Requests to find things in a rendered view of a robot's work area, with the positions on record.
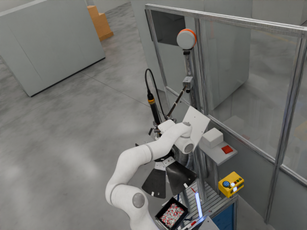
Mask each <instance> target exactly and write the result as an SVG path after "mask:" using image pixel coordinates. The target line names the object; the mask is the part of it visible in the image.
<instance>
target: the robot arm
mask: <svg viewBox="0 0 307 230"><path fill-rule="evenodd" d="M164 118H165V119H166V121H165V122H164V123H162V124H160V125H157V124H156V123H155V122H154V121H153V125H154V126H155V127H154V133H157V132H160V133H161V134H162V136H161V137H160V138H159V139H158V140H157V141H153V142H150V143H147V144H143V145H140V146H137V147H133V148H130V149H128V150H125V151H124V152H123V153H122V154H121V155H120V156H119V158H118V162H117V165H116V169H115V172H114V174H113V176H112V177H111V179H110V180H109V182H108V184H107V186H106V192H105V196H106V200H107V202H108V203H109V204H110V205H112V206H114V207H116V208H119V209H122V210H124V211H125V212H126V213H127V214H128V216H129V217H130V227H131V229H132V230H160V229H159V228H158V227H157V226H156V224H155V222H154V221H153V219H152V218H151V216H150V214H149V211H148V199H147V197H146V195H145V194H144V192H143V191H142V190H140V189H139V188H137V187H134V186H129V185H127V184H128V182H129V180H130V179H131V178H132V177H133V175H134V174H135V172H136V171H137V169H138V167H139V166H141V165H143V164H146V163H148V162H151V161H154V160H156V159H158V158H161V157H164V156H166V155H167V154H168V153H169V151H170V150H171V148H172V146H173V144H175V145H176V146H177V147H178V148H179V149H180V150H181V151H182V152H183V153H184V154H188V153H190V152H191V151H192V150H193V149H194V146H195V144H194V142H193V141H192V140H191V137H190V136H191V132H192V125H191V124H190V123H188V122H181V123H178V124H175V122H176V119H174V118H169V117H167V116H165V115H164Z"/></svg>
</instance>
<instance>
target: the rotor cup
mask: <svg viewBox="0 0 307 230"><path fill-rule="evenodd" d="M169 157H173V158H174V151H173V149H172V148H171V150H170V151H169V153H168V154H167V155H166V156H164V157H161V158H158V159H156V160H154V161H155V162H163V161H164V160H165V159H167V158H169ZM161 159H164V160H161Z"/></svg>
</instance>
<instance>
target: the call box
mask: <svg viewBox="0 0 307 230"><path fill-rule="evenodd" d="M239 178H241V177H240V176H239V175H238V174H237V173H236V172H232V173H231V174H229V175H228V176H226V177H225V178H224V179H222V180H221V181H219V182H218V188H219V190H220V191H221V192H222V193H223V194H224V195H225V196H226V197H227V198H229V197H230V196H232V195H233V194H234V193H236V192H237V191H238V190H240V189H241V188H242V187H244V185H243V186H241V187H239V188H238V189H237V190H236V191H234V188H236V187H237V186H238V185H240V184H241V183H242V182H244V179H242V178H241V179H242V180H241V181H240V180H239ZM236 180H239V182H237V181H236ZM225 181H227V182H229V186H231V187H232V188H230V189H229V188H228V187H229V186H228V187H225V186H224V185H223V183H224V182H225ZM235 181H236V182H237V183H236V184H235V185H234V186H232V185H231V184H232V183H233V182H235ZM231 190H233V193H232V194H230V191H231Z"/></svg>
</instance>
